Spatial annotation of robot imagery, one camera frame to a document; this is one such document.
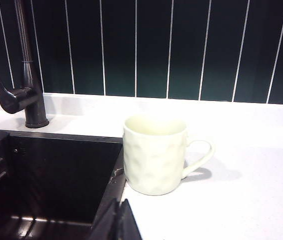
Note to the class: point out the pale dimpled ceramic mug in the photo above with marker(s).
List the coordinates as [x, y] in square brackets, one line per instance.
[154, 157]

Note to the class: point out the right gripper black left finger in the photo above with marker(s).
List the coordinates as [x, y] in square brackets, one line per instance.
[104, 225]

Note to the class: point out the black undermount kitchen sink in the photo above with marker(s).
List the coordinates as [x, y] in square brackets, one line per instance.
[56, 175]

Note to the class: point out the black tall kitchen faucet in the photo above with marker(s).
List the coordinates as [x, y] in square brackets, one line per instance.
[32, 95]

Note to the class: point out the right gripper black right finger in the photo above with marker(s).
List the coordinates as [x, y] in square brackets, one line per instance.
[130, 222]

